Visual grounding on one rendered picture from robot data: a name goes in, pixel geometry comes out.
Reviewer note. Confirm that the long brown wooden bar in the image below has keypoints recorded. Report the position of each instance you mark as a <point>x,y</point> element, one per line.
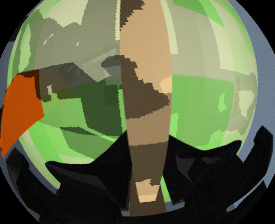
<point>146,81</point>

